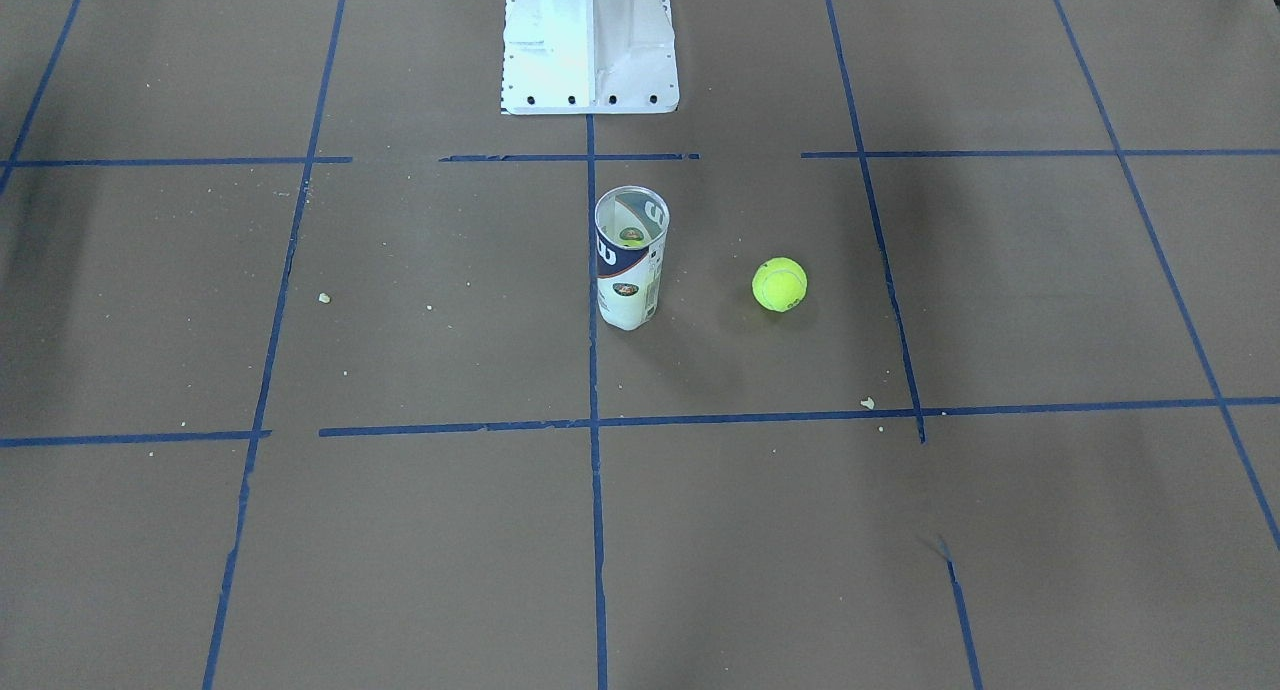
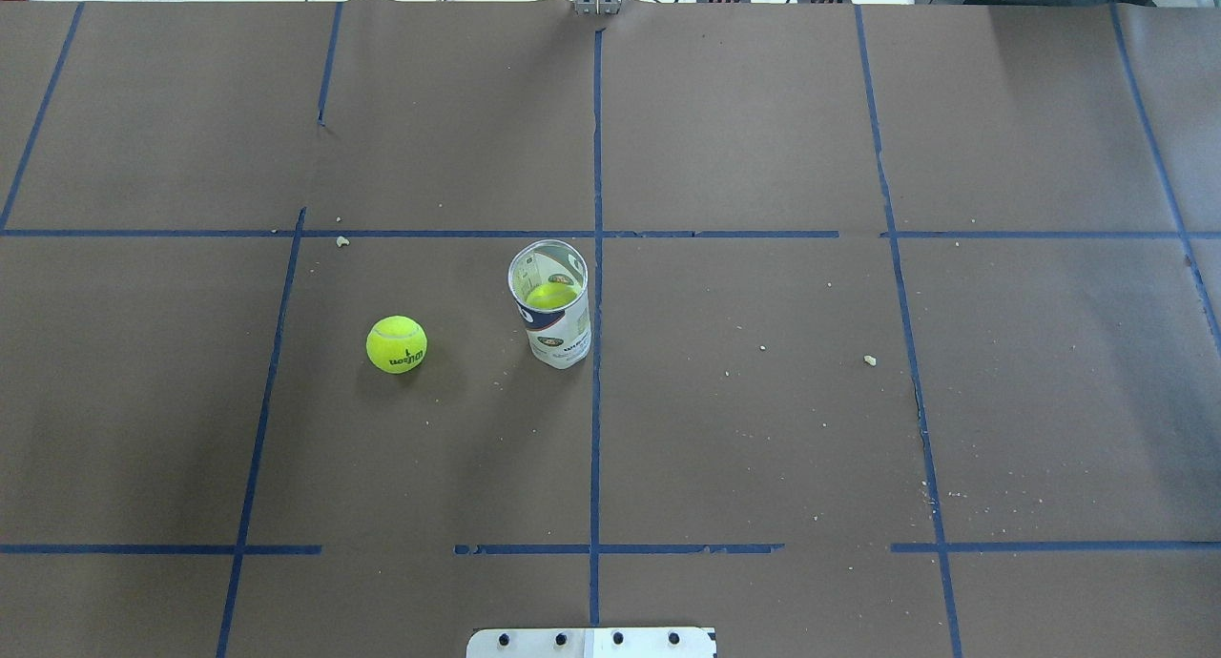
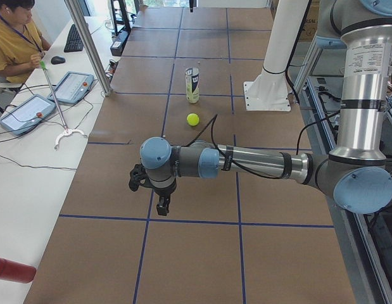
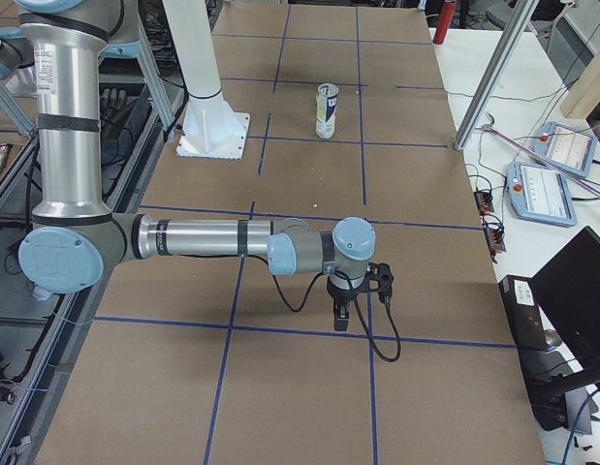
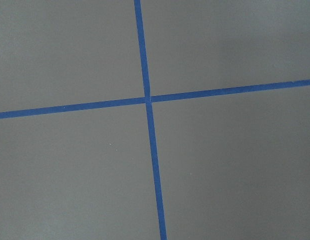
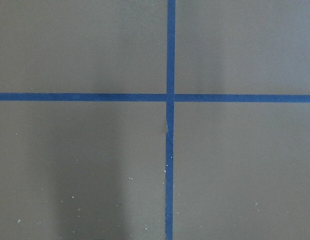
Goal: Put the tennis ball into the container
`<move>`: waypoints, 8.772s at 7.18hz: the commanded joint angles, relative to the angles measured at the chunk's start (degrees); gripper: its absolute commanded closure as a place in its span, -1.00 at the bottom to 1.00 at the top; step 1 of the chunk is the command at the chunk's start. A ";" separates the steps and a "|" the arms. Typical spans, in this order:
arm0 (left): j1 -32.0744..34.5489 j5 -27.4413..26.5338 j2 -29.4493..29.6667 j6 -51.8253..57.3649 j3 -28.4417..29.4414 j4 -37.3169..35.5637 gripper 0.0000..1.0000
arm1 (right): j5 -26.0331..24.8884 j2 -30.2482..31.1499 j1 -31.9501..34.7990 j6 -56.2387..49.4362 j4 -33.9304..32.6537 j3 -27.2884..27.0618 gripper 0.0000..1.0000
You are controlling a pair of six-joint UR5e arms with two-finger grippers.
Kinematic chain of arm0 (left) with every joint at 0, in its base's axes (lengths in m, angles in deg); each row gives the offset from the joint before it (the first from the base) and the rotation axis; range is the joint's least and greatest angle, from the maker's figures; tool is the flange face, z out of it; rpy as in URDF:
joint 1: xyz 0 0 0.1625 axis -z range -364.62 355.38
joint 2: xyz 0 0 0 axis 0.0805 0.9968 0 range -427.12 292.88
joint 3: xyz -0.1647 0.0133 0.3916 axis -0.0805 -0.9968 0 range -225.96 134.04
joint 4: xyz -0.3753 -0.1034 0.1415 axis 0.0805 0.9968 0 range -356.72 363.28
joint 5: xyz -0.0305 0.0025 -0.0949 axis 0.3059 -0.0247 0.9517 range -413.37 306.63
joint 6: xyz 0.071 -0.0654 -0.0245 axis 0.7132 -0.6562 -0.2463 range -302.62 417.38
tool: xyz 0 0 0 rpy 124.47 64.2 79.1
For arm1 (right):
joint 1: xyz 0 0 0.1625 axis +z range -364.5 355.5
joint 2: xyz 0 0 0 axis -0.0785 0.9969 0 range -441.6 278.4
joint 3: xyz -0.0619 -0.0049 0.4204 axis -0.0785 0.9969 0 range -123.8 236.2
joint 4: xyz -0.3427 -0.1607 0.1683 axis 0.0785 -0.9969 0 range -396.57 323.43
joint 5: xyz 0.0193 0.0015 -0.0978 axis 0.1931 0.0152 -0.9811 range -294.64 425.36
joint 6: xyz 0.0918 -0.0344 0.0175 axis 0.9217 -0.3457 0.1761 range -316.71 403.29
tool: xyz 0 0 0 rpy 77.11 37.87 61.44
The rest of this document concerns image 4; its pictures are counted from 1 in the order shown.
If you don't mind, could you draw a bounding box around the lower orange connector block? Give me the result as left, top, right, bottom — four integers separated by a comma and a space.
484, 223, 506, 256

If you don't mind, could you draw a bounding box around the black computer box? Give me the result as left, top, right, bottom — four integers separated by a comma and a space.
499, 275, 553, 352

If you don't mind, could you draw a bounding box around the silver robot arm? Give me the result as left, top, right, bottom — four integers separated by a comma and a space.
18, 1, 391, 331

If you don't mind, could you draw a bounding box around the teach pendant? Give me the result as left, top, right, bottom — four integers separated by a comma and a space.
507, 162, 577, 228
533, 121, 598, 178

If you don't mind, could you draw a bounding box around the near teach pendant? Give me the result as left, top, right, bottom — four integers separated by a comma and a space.
507, 162, 577, 228

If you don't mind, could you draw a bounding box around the reacher grabber stick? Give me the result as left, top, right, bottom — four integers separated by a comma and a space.
481, 113, 600, 204

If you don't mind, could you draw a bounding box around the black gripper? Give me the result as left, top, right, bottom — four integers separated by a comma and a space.
327, 279, 365, 331

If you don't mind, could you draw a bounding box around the far teach pendant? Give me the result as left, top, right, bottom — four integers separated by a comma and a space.
533, 121, 598, 178

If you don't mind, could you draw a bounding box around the clear tennis ball can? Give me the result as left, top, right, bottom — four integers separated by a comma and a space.
315, 83, 339, 140

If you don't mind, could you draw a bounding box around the white pedestal column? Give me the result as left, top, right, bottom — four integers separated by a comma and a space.
163, 0, 250, 160

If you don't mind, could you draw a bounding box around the red bottle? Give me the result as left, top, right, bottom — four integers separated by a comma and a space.
432, 0, 457, 45

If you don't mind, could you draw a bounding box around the upper orange connector block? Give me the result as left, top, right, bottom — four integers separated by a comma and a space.
473, 190, 494, 214

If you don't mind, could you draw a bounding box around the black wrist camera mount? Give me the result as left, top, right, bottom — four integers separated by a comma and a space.
363, 263, 395, 305

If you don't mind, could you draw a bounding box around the orange connector block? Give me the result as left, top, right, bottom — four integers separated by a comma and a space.
473, 190, 494, 214
484, 223, 506, 256

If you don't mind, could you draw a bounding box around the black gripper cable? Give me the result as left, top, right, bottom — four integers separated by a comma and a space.
269, 261, 403, 362

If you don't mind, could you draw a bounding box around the aluminium frame post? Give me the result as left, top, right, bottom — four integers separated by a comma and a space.
454, 0, 539, 151

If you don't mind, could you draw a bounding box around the black monitor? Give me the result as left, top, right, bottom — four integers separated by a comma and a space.
530, 226, 600, 366

